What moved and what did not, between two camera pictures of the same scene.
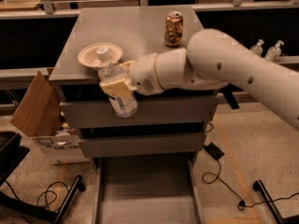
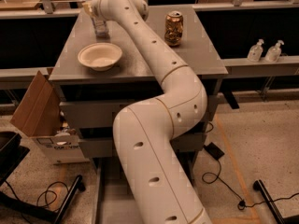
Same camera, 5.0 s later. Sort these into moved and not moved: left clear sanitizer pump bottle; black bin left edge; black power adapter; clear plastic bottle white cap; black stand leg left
Moved: clear plastic bottle white cap
Not moved: black stand leg left; left clear sanitizer pump bottle; black bin left edge; black power adapter
